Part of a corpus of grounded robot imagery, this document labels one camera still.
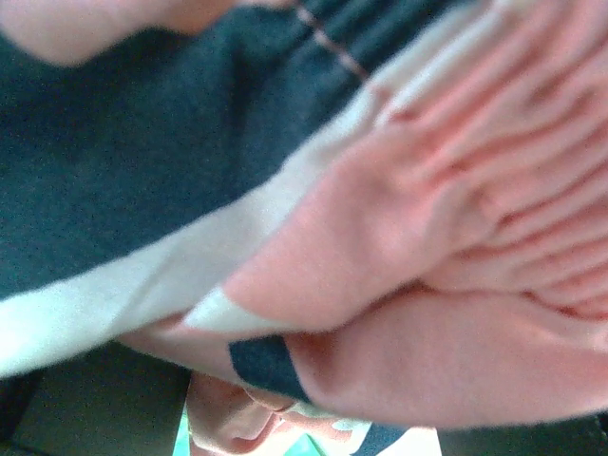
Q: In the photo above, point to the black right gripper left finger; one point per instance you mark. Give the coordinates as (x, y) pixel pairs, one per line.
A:
(111, 401)

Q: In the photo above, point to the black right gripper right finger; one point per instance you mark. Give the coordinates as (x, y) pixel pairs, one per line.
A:
(577, 437)

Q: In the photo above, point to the pink navy white cloth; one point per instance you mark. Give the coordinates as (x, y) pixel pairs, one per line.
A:
(366, 216)

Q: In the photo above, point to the green white tie-dye cloth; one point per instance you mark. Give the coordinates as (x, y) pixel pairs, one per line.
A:
(253, 430)

